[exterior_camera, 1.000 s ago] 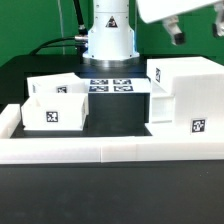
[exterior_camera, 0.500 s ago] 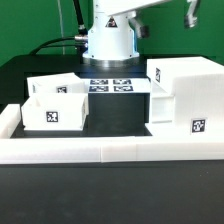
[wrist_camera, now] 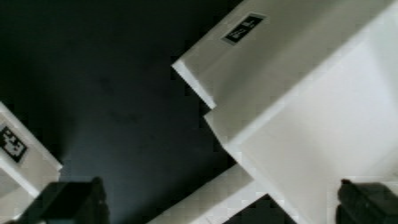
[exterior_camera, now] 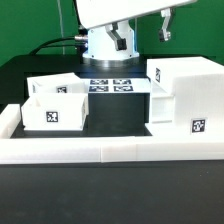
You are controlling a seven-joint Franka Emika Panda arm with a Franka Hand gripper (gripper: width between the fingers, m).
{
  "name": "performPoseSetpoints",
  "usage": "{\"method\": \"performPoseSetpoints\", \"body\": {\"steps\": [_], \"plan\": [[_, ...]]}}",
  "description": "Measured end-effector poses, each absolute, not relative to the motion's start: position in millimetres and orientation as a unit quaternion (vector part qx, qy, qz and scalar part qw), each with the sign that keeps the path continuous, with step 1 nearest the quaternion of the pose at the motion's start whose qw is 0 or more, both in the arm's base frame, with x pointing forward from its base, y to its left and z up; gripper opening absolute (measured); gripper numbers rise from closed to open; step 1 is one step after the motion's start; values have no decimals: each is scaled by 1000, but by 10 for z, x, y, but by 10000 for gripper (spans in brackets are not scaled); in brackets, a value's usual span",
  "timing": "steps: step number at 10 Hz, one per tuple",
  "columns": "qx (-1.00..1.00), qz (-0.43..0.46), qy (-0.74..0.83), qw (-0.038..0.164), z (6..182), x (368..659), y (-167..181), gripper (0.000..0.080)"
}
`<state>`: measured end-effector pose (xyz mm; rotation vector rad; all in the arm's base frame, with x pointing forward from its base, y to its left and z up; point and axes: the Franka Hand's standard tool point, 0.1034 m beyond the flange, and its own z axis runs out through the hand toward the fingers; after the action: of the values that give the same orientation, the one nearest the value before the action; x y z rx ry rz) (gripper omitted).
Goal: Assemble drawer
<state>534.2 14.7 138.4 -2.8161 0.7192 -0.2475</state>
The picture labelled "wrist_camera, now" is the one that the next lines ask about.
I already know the white drawer cabinet box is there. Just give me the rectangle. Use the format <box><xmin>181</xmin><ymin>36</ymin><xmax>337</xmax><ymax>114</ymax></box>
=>
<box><xmin>172</xmin><ymin>0</ymin><xmax>398</xmax><ymax>224</ymax></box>

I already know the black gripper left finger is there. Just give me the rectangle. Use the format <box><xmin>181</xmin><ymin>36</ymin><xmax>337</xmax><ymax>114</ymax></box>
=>
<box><xmin>16</xmin><ymin>177</ymin><xmax>110</xmax><ymax>224</ymax></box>

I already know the white U-shaped table fence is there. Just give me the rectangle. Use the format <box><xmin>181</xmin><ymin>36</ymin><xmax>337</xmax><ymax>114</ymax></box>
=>
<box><xmin>147</xmin><ymin>165</ymin><xmax>266</xmax><ymax>224</ymax></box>

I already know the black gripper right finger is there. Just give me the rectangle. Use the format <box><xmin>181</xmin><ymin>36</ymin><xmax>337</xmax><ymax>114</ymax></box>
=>
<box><xmin>336</xmin><ymin>179</ymin><xmax>398</xmax><ymax>224</ymax></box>

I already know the white drawer with knob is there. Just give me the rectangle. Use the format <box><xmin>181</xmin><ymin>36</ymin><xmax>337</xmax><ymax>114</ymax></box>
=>
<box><xmin>0</xmin><ymin>102</ymin><xmax>62</xmax><ymax>224</ymax></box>

